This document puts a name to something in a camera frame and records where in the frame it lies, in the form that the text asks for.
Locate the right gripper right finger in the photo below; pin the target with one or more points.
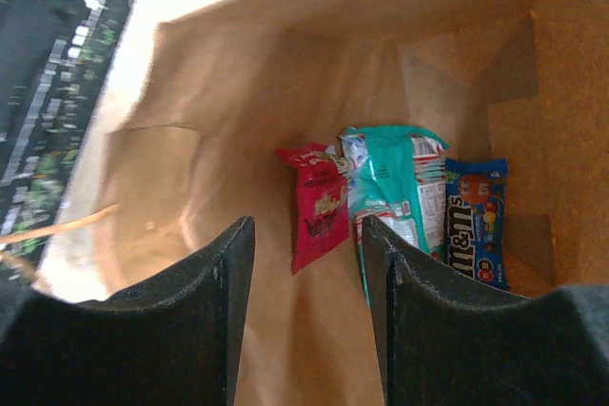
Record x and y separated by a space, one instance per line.
444 339

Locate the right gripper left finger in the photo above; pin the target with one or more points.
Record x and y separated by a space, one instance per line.
172 339

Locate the blue M&M's packet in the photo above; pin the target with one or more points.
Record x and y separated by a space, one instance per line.
474 220

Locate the teal snack packet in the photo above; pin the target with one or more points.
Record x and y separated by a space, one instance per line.
399 176

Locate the red snack packet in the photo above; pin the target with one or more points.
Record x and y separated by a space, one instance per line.
322 221

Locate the brown paper bag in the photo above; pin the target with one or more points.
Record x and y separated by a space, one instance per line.
526 80

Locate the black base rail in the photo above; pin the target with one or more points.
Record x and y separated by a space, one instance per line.
55 56

